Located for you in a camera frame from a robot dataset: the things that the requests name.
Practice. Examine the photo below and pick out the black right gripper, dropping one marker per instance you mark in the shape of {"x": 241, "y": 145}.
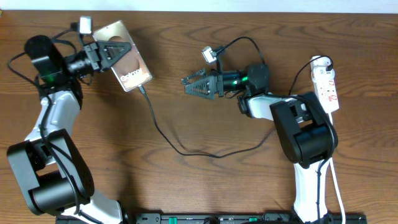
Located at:
{"x": 209, "y": 85}

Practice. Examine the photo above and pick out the white power strip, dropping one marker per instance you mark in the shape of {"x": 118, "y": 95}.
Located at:
{"x": 323, "y": 78}

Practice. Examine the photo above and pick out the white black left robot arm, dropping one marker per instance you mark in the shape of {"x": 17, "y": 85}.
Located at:
{"x": 52, "y": 175}

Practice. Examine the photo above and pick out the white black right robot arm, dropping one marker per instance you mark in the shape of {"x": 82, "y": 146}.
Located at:
{"x": 306, "y": 135}

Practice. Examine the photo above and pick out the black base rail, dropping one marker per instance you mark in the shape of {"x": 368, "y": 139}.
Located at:
{"x": 269, "y": 217}

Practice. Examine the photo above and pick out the gold Galaxy smartphone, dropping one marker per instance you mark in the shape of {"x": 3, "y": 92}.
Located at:
{"x": 131, "y": 71}

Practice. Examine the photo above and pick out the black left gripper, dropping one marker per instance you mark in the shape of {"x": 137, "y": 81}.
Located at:
{"x": 101, "y": 61}

